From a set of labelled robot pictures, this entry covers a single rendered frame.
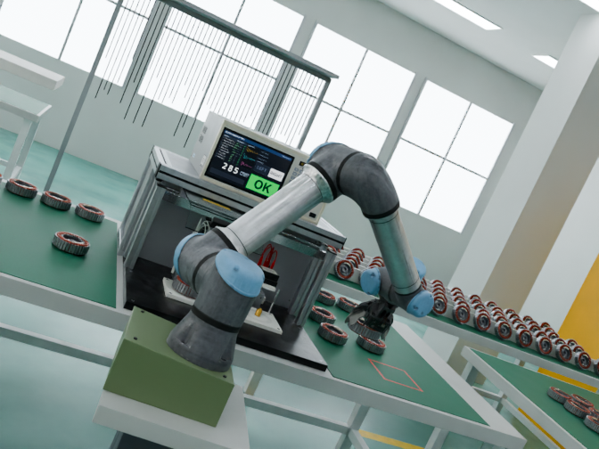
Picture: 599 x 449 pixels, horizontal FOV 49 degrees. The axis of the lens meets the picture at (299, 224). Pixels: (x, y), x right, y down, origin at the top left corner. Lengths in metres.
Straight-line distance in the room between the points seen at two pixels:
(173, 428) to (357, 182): 0.68
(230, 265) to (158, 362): 0.24
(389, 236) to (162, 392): 0.65
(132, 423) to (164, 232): 1.04
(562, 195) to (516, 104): 4.11
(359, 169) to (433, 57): 7.78
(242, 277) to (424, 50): 8.01
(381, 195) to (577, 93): 4.52
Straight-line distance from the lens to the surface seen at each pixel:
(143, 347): 1.39
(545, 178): 5.90
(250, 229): 1.55
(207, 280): 1.43
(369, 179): 1.56
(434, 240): 9.75
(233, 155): 2.16
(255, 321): 2.12
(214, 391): 1.42
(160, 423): 1.39
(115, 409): 1.38
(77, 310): 1.85
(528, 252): 5.98
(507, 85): 9.88
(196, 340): 1.42
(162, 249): 2.33
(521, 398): 3.07
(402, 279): 1.73
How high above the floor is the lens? 1.38
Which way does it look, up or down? 7 degrees down
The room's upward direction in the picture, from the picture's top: 24 degrees clockwise
